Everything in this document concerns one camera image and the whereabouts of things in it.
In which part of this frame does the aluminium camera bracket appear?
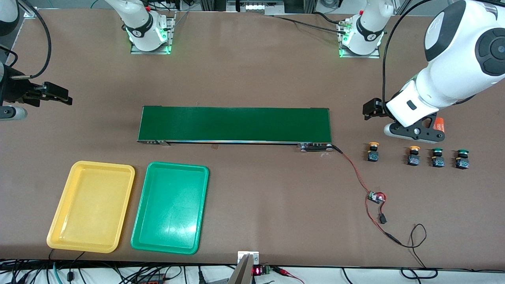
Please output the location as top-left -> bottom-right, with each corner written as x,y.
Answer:
228,252 -> 260,284

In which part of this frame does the thin black cable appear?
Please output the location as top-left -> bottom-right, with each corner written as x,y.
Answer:
398,223 -> 439,280

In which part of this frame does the red clip lead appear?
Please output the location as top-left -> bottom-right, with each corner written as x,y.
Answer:
272,267 -> 305,284

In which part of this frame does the green plastic tray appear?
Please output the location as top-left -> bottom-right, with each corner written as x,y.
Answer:
130,161 -> 209,255

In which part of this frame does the aluminium base plate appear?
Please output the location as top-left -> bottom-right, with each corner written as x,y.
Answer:
130,16 -> 176,55
338,19 -> 382,59

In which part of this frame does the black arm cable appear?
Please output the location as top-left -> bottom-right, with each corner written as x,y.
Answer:
382,0 -> 466,115
0,0 -> 52,79

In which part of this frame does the green conveyor belt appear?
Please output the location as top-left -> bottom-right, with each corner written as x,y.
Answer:
137,105 -> 334,152

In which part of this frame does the white framed light unit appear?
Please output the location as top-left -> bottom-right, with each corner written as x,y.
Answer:
226,0 -> 285,15

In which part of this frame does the thin red wire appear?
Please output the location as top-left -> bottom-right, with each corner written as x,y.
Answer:
365,192 -> 403,247

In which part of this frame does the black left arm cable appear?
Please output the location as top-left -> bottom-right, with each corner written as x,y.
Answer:
382,0 -> 466,115

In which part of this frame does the black table cable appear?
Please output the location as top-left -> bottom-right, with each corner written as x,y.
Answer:
272,11 -> 350,35

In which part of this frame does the yellow plastic tray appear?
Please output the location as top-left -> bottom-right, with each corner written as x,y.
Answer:
47,160 -> 135,254

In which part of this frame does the red black twisted cable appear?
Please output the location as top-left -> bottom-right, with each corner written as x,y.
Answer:
331,145 -> 373,194

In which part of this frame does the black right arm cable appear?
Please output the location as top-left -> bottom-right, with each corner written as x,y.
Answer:
0,0 -> 52,79

